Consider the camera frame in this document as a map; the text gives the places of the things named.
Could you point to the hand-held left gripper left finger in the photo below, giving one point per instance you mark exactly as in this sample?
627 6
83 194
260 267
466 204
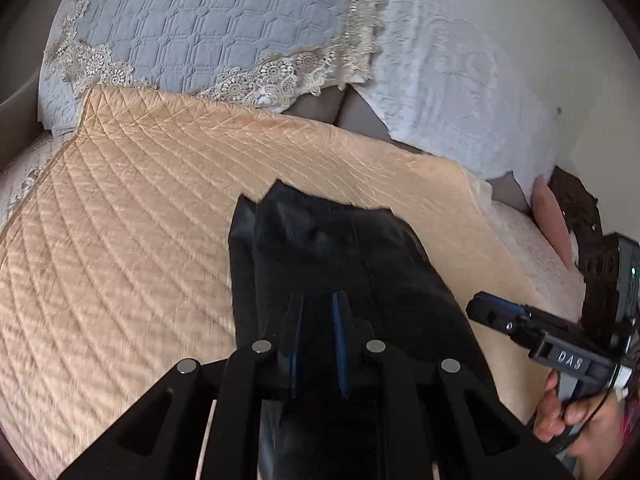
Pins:
295 355

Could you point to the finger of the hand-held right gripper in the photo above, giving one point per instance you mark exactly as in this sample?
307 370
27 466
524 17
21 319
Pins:
500 302
492 321

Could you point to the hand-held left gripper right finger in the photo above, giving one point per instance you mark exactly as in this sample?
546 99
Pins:
341 350

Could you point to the black leather jacket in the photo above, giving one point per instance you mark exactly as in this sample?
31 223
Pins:
340 250

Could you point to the person's right hand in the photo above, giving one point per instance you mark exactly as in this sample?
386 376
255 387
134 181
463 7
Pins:
590 440

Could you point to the pink pillow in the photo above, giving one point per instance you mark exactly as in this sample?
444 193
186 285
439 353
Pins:
550 220

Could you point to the dark brown carved furniture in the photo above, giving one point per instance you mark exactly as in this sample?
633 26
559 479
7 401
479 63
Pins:
575 200

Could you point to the beige quilted blanket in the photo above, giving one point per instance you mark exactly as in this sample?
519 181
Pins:
150 210

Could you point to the white embossed pillow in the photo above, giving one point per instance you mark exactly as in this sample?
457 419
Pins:
450 85

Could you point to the grey-brown bed sheet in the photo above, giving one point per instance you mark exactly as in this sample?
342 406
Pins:
360 110

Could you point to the blue-grey quilted lace pillow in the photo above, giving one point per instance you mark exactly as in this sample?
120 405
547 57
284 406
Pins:
200 25

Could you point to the beige upholstered bed frame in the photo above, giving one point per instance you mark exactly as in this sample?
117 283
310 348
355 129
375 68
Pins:
17 85

